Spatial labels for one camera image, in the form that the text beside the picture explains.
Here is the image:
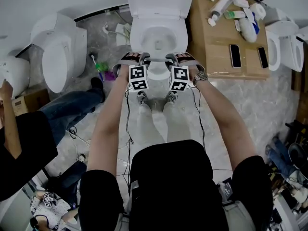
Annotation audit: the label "green capped white bottle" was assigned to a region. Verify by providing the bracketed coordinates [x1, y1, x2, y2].
[223, 10, 246, 20]

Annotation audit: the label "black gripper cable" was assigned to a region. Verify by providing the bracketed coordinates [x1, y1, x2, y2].
[122, 84, 135, 198]
[188, 84, 207, 154]

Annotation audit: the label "small cardboard box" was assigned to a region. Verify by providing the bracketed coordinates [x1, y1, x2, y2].
[11, 89, 51, 117]

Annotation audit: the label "grey shoulder strap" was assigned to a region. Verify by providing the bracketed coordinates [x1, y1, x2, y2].
[115, 213, 132, 231]
[222, 200, 257, 231]

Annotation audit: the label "person's left sneaker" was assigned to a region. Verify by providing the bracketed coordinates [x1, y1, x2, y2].
[136, 91, 148, 105]

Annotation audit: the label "white toilet paper roll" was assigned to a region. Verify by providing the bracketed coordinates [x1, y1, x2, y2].
[249, 2, 267, 20]

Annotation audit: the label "white sealant tube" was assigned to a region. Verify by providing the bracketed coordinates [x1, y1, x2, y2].
[207, 0, 239, 28]

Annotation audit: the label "large cardboard box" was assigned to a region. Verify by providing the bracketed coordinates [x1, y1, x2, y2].
[186, 0, 270, 81]

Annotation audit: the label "black smartphone left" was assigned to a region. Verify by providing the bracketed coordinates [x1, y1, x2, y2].
[229, 44, 242, 69]

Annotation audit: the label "person's right forearm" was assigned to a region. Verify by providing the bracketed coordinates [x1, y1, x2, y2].
[193, 79, 257, 172]

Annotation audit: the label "person's right sneaker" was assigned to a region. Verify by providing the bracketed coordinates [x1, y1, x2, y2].
[167, 90, 179, 103]

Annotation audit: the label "wooden bench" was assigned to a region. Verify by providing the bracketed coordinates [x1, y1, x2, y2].
[290, 68, 308, 126]

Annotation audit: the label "person's right hand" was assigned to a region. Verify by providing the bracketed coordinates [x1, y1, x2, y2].
[175, 52, 194, 63]

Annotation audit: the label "white oval bottle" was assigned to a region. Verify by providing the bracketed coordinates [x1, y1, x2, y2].
[239, 17, 258, 43]

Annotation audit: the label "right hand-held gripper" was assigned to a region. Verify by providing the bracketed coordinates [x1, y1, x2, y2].
[165, 52, 205, 91]

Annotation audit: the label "person's white trousers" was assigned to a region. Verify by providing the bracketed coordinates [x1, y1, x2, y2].
[137, 102, 179, 144]

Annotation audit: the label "silver wristwatch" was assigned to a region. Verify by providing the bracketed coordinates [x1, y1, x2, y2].
[192, 71, 208, 86]

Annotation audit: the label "small white box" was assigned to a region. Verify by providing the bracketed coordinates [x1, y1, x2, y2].
[232, 0, 249, 9]

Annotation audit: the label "black smartphone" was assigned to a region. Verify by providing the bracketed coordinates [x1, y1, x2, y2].
[257, 46, 270, 69]
[229, 44, 242, 69]

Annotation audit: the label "black round stool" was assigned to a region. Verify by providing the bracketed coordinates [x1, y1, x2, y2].
[287, 142, 308, 172]

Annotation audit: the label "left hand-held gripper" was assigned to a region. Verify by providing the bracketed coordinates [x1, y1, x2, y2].
[112, 51, 152, 91]

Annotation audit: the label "person's left hand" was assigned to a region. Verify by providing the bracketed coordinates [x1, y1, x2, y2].
[121, 52, 141, 63]

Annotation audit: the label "person's left forearm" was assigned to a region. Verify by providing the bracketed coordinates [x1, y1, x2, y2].
[86, 65, 132, 175]

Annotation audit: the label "person's sneaker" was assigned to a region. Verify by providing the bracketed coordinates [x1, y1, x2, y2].
[136, 91, 148, 105]
[167, 90, 179, 103]

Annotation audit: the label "person's black shirt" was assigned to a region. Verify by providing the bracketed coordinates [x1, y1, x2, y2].
[78, 140, 274, 231]

